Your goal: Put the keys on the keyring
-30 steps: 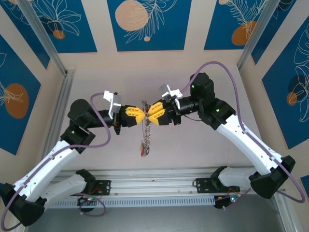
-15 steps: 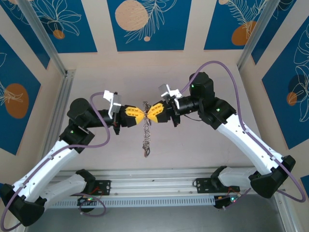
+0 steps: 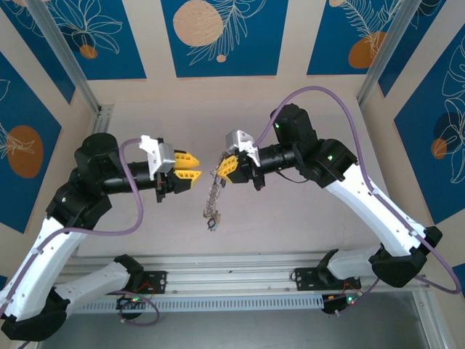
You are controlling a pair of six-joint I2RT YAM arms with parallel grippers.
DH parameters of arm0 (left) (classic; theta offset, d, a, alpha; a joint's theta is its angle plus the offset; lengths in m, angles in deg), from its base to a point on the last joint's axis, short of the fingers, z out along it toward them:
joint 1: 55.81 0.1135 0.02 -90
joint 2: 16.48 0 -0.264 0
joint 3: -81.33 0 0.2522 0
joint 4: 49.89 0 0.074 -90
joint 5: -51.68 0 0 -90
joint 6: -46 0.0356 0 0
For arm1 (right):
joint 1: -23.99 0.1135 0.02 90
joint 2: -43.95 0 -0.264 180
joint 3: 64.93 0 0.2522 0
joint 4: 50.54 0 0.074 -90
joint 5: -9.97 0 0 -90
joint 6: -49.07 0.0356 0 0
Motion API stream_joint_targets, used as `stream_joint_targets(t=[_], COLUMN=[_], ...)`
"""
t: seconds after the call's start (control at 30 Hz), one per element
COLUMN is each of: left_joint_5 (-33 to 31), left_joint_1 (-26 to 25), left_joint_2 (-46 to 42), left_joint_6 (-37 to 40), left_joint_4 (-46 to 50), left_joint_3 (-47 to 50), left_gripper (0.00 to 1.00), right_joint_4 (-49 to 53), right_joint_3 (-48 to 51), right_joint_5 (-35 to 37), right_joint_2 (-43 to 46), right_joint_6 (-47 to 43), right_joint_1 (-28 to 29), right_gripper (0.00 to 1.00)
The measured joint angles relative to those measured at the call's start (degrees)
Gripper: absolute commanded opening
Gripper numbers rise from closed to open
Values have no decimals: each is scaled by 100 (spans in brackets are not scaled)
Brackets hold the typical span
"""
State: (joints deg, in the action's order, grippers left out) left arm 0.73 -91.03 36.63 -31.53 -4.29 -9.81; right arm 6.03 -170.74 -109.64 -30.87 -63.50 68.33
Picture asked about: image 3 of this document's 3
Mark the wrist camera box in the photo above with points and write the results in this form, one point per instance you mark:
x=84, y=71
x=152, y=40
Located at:
x=238, y=141
x=160, y=156

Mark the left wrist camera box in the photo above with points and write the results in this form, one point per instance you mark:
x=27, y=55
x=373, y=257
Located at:
x=160, y=156

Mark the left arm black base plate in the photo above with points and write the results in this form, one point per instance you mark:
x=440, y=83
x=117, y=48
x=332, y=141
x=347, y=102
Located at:
x=160, y=281

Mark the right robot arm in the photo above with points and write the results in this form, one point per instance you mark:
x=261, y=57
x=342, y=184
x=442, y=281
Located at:
x=378, y=214

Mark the aluminium frame post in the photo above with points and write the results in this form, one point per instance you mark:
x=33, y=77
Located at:
x=65, y=54
x=392, y=47

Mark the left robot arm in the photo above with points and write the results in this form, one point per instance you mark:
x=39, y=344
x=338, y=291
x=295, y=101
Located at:
x=40, y=261

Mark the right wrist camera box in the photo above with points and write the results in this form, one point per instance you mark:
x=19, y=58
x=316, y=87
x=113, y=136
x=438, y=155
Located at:
x=238, y=141

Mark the black blue key tag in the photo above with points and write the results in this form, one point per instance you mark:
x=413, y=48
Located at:
x=210, y=225

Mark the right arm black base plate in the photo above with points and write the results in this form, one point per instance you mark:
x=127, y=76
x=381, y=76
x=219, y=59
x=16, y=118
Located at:
x=303, y=278

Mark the aluminium side rail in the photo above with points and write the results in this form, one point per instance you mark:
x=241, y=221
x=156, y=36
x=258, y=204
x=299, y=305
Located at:
x=103, y=120

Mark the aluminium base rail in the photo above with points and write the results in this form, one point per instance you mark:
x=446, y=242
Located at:
x=232, y=276

